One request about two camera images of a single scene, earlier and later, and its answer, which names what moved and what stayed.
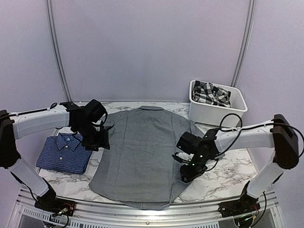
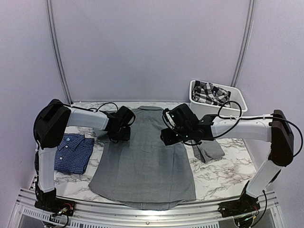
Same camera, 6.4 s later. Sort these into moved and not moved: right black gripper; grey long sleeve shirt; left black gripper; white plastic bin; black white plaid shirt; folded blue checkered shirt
Moved: right black gripper; left black gripper
Not moved: white plastic bin; folded blue checkered shirt; grey long sleeve shirt; black white plaid shirt
